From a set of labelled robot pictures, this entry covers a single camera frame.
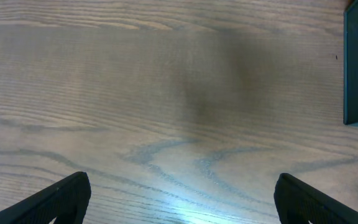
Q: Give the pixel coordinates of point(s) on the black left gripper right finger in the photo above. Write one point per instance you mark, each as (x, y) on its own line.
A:
(299, 203)

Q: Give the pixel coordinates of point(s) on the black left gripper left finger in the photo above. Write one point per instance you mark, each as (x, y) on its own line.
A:
(65, 201)

